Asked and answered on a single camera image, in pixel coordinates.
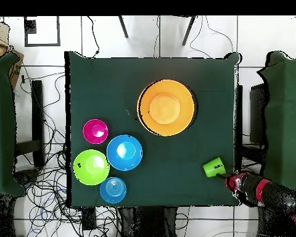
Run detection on green plastic cup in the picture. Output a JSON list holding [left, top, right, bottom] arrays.
[[202, 157, 227, 178]]

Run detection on large orange plastic bowl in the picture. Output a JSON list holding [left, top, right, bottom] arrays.
[[138, 79, 196, 137], [137, 92, 158, 135]]

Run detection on black box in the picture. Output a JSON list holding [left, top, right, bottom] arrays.
[[249, 83, 270, 144]]

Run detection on green cloth covered table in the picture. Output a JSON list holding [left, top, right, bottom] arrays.
[[257, 51, 296, 188], [0, 52, 25, 198]]

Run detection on blue plastic bowl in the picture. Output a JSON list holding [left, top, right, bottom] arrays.
[[106, 135, 143, 172]]

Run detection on small translucent blue bowl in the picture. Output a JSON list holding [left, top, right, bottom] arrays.
[[99, 177, 127, 204]]

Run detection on large green plastic bowl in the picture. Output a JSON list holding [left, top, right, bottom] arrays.
[[73, 149, 110, 186]]

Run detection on small pink plastic bowl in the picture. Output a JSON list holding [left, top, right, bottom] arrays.
[[83, 118, 109, 144]]

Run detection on black power strip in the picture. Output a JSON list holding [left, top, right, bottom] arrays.
[[81, 207, 97, 231]]

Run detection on dark green table cloth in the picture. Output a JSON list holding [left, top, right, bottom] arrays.
[[64, 51, 242, 208]]

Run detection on black tripod leg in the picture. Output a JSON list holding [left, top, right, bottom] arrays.
[[117, 15, 130, 40], [181, 15, 197, 47]]

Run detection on black stand base with knob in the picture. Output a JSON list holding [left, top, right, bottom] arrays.
[[14, 169, 41, 189]]

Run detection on black floor stand bar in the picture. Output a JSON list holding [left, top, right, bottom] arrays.
[[14, 80, 46, 168]]

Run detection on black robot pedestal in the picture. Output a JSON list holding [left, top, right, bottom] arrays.
[[119, 207, 178, 237]]

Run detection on thin black floor cable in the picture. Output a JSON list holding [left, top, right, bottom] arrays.
[[86, 15, 101, 57]]

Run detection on black square frame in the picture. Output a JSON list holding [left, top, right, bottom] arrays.
[[23, 15, 61, 48]]

